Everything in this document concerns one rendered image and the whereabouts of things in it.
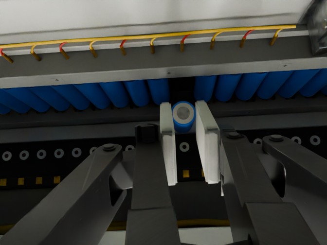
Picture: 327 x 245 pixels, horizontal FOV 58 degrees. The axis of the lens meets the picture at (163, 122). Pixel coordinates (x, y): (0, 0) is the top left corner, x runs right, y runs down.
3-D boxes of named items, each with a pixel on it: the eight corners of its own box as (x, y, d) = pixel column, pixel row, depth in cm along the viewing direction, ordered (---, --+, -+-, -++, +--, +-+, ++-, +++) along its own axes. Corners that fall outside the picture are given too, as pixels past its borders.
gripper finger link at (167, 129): (177, 185, 15) (163, 186, 15) (172, 140, 22) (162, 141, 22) (174, 131, 14) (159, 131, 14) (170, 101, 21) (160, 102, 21)
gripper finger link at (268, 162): (225, 155, 13) (294, 153, 13) (210, 123, 18) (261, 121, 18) (225, 186, 13) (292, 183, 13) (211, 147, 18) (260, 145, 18)
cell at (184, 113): (172, 133, 27) (171, 126, 21) (172, 114, 27) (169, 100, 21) (192, 132, 27) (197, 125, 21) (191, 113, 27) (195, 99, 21)
